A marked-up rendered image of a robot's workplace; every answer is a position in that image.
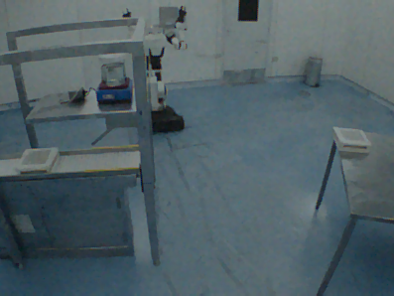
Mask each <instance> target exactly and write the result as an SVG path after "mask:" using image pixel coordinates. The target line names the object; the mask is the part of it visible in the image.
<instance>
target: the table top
mask: <svg viewBox="0 0 394 296"><path fill-rule="evenodd" d="M362 132H363V131H362ZM363 133H364V134H365V137H367V138H368V141H369V142H370V144H371V147H370V148H369V150H370V152H369V154H366V153H358V152H348V151H339V150H338V148H337V146H336V149H337V153H338V156H339V165H340V169H341V172H342V175H343V177H342V179H343V182H344V186H345V194H346V198H347V205H348V208H349V211H348V212H349V215H350V217H351V218H352V219H361V220H364V221H366V220H368V221H372V222H386V223H393V224H394V137H393V136H387V135H381V134H376V133H370V132H363Z"/></svg>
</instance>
